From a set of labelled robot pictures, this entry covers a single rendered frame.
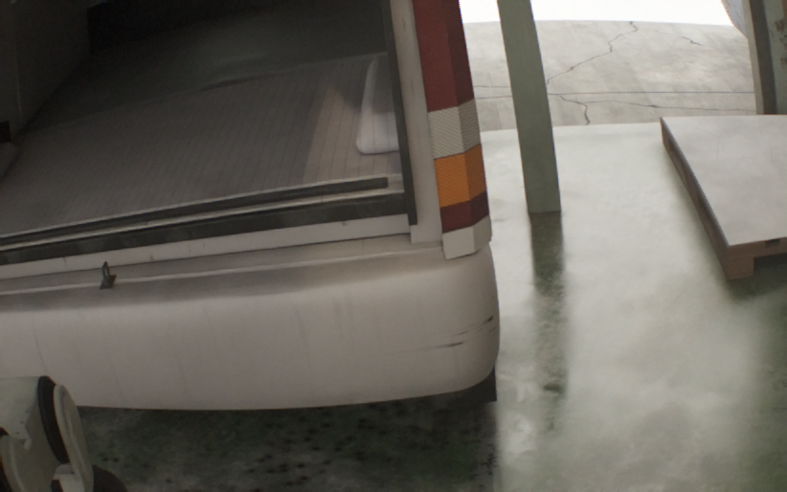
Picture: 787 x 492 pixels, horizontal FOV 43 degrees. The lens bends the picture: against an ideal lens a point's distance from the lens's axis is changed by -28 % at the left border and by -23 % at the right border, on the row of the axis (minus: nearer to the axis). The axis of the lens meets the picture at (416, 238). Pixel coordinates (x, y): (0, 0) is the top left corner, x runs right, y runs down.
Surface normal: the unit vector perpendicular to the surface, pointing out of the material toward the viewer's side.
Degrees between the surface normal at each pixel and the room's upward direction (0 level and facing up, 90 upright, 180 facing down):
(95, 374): 92
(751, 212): 0
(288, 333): 86
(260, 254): 0
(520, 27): 90
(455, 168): 85
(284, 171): 0
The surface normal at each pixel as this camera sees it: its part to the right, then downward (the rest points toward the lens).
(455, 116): 0.32, 0.26
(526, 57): 0.00, 0.40
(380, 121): -0.09, -0.43
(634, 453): -0.12, -0.91
